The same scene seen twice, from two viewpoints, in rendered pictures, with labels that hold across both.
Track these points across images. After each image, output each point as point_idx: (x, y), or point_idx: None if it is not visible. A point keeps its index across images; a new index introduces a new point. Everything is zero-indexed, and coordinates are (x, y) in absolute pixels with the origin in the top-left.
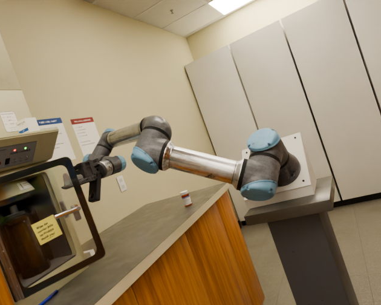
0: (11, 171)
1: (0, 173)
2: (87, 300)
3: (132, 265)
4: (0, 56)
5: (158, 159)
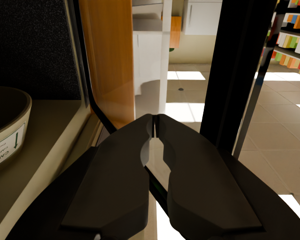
0: (61, 161)
1: (71, 145)
2: None
3: None
4: None
5: None
